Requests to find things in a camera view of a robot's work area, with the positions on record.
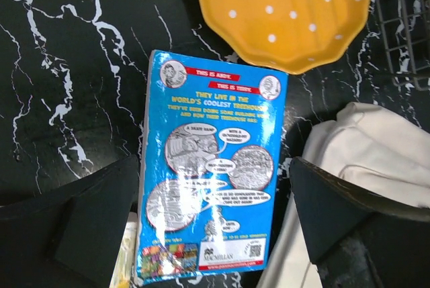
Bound black wire dish rack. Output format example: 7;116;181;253
374;0;429;91

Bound beige canvas backpack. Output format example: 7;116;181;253
257;102;429;287

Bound blue treehouse book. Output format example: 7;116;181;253
132;50;288;287

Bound orange polka dot plate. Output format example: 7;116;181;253
199;0;370;75

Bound yellow illustrated book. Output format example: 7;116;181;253
110;212;138;288

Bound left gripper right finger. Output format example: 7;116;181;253
290;157;429;287

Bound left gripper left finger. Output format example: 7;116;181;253
1;155;138;287

